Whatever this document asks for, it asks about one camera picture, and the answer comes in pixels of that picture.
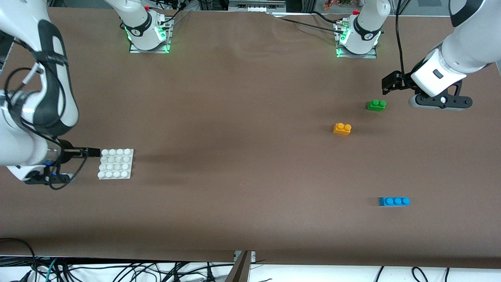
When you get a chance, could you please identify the brown table cover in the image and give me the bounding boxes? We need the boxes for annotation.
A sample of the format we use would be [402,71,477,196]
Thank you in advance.
[0,6,501,270]

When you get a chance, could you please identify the black cable on table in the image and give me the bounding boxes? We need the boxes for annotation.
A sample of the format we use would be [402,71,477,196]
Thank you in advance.
[309,10,345,25]
[270,15,342,33]

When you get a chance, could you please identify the white studded base plate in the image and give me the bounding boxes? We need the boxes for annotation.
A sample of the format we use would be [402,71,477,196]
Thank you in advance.
[97,148,134,180]

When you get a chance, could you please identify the aluminium frame profile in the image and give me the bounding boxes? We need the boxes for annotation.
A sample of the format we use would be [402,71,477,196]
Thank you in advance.
[225,251,256,282]

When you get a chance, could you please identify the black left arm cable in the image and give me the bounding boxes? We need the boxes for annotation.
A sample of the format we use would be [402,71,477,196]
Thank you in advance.
[395,0,405,75]

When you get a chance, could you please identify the black base connector cable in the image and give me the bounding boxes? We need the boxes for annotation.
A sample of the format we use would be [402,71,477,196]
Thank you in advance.
[147,0,192,30]

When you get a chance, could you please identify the teal floor cable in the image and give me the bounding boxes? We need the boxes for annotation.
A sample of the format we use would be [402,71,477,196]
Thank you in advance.
[45,258,57,282]

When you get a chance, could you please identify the aluminium frame rail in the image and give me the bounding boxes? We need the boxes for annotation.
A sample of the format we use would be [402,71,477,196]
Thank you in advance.
[228,0,287,13]

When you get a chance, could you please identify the thick black floor cable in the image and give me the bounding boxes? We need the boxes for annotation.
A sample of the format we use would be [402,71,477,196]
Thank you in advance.
[0,237,39,282]

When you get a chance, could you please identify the blue three-stud block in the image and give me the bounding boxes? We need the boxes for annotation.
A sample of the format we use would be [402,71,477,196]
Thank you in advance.
[378,197,411,207]

